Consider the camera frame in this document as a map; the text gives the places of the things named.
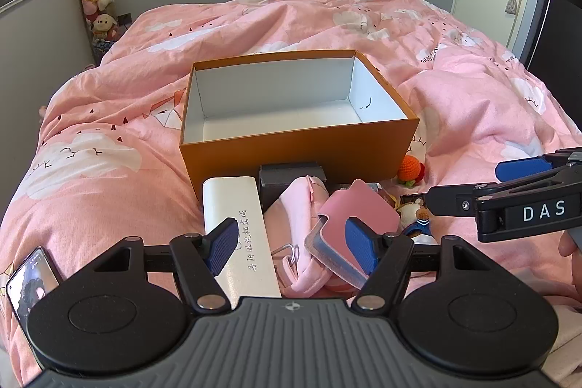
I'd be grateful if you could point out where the white dog plush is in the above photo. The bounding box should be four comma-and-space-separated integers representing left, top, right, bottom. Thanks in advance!
396, 195, 430, 229

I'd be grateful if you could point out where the orange crochet toy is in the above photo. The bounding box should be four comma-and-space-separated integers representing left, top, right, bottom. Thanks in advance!
397, 155, 426, 188

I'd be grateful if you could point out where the orange cardboard box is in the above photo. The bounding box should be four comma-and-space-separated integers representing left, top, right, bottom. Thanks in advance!
179, 49, 420, 200

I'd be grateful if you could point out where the pink card case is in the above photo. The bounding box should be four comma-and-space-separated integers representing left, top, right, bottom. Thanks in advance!
304, 179, 401, 289

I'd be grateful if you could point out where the smartphone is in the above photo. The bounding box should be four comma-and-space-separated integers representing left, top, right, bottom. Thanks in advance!
5, 247, 64, 323

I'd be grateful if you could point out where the pink fabric pouch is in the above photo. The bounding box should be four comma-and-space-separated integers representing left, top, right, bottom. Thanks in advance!
264, 175, 360, 297

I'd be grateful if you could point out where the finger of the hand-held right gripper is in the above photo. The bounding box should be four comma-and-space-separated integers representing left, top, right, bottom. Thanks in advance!
426, 167, 582, 217
495, 146, 582, 185

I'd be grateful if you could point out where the person's right hand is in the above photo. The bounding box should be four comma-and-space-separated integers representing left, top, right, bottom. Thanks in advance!
558, 230, 582, 261

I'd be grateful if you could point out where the pink printed blanket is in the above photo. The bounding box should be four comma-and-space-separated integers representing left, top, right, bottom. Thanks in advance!
0, 0, 582, 388

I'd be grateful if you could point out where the long white box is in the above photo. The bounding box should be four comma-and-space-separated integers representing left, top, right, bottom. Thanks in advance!
202, 176, 283, 311

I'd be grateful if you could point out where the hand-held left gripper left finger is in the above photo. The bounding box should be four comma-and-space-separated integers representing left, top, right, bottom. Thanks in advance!
79, 217, 240, 313

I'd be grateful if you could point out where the dark grey box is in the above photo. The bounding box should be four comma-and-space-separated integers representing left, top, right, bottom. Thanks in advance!
258, 163, 328, 207

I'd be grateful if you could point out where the silver card box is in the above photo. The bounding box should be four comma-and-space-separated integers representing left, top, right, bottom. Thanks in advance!
368, 183, 401, 209

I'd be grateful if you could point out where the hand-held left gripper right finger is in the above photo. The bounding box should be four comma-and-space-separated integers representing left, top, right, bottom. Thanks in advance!
344, 216, 499, 313

